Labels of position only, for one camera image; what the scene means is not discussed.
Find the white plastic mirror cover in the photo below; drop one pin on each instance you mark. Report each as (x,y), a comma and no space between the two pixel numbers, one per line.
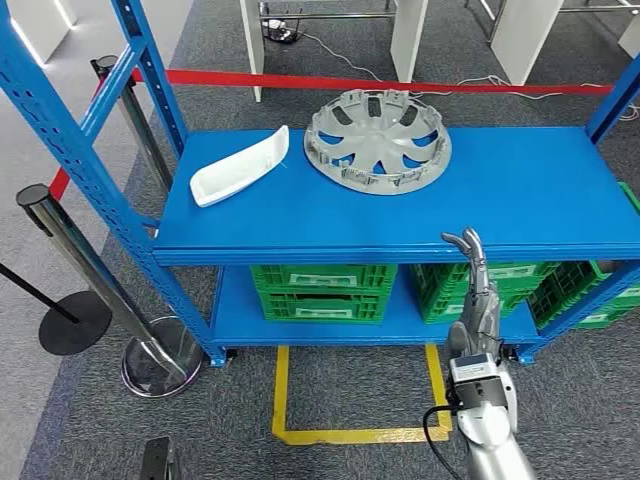
(235,169)

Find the red barrier belt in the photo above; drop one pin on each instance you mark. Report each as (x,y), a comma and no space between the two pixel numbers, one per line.
(300,81)
(59,185)

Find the blue metal shelf rack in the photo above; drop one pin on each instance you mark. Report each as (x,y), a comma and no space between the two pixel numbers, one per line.
(350,212)

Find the white illuminated plinth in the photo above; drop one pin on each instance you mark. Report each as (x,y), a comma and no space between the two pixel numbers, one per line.
(45,20)

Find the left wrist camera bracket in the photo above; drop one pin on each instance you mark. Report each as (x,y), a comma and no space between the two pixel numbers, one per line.
(160,460)

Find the black power strip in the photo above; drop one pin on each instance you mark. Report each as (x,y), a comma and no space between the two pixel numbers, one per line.
(280,30)

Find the green plastic crate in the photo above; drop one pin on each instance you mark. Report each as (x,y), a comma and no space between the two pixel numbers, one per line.
(280,308)
(564,291)
(435,291)
(270,278)

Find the black stanchion post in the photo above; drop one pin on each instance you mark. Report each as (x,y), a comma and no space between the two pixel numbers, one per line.
(75,324)

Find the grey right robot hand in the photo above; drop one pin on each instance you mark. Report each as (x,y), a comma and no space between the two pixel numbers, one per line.
(480,318)

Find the white desk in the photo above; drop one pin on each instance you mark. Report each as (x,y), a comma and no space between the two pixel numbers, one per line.
(525,33)
(407,40)

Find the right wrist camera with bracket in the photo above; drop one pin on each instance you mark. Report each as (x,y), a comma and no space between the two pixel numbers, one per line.
(475,384)

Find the yellow floor tape outline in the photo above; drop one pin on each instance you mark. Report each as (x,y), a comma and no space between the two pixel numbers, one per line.
(280,397)

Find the grey plastic wheel hubcap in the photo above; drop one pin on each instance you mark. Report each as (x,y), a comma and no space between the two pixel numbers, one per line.
(378,136)

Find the chrome stanchion post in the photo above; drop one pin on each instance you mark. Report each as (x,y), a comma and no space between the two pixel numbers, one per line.
(140,132)
(75,258)

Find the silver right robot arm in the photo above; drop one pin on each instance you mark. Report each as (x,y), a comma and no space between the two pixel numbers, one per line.
(492,444)

